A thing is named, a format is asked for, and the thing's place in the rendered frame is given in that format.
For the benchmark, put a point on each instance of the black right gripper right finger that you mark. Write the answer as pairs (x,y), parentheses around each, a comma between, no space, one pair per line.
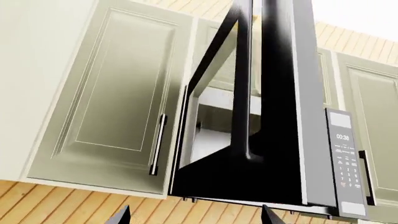
(269,216)

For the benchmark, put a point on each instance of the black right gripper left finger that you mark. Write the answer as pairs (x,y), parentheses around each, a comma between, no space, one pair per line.
(123,216)

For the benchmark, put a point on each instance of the black microwave door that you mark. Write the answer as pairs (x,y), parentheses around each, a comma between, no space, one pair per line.
(273,121)

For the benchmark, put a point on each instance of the grey microwave control panel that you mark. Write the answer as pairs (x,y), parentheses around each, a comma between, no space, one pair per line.
(345,161)

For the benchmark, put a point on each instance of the black over-range microwave body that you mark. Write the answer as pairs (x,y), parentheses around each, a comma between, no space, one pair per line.
(214,121)

